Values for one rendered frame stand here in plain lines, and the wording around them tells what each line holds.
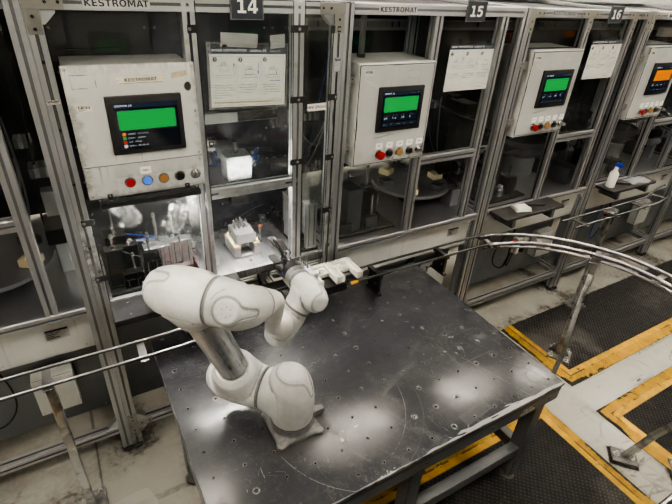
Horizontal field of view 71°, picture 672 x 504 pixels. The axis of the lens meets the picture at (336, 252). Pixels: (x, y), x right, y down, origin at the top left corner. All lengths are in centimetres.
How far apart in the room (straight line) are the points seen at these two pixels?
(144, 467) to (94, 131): 163
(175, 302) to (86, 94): 86
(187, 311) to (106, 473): 162
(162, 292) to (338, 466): 90
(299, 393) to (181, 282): 64
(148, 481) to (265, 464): 98
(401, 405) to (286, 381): 54
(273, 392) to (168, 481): 108
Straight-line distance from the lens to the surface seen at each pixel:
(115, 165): 188
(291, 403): 167
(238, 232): 231
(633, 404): 345
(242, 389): 169
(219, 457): 181
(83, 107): 182
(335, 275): 225
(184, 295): 120
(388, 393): 200
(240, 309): 112
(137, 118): 182
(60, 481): 278
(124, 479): 268
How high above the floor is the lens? 214
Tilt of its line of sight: 31 degrees down
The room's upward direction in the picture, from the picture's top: 4 degrees clockwise
